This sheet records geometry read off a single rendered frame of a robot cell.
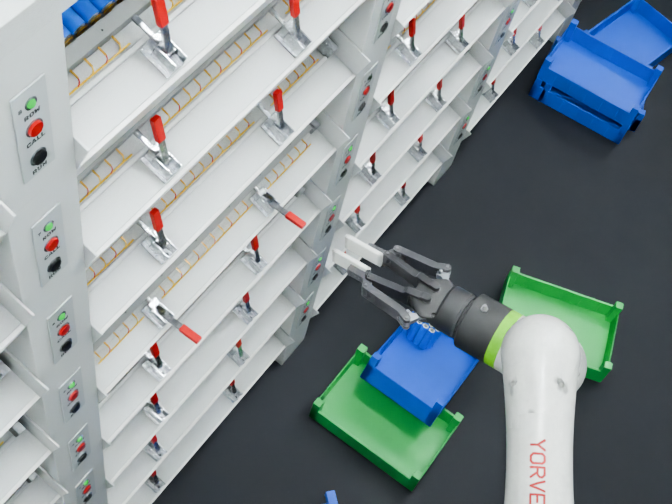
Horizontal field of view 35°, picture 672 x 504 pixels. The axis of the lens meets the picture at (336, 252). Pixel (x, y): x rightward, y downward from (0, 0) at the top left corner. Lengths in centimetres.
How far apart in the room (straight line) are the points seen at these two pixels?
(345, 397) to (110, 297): 126
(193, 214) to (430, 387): 122
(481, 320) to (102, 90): 73
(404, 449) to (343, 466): 15
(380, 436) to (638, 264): 91
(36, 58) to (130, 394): 98
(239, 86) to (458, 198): 165
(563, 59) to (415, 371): 113
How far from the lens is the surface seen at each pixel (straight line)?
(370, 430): 261
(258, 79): 142
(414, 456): 261
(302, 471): 255
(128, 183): 131
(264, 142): 160
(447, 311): 164
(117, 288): 146
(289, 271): 218
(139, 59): 116
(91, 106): 113
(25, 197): 105
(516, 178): 308
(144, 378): 184
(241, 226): 175
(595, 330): 290
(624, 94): 328
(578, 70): 328
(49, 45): 93
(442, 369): 267
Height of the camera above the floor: 239
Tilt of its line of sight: 58 degrees down
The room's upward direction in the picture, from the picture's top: 17 degrees clockwise
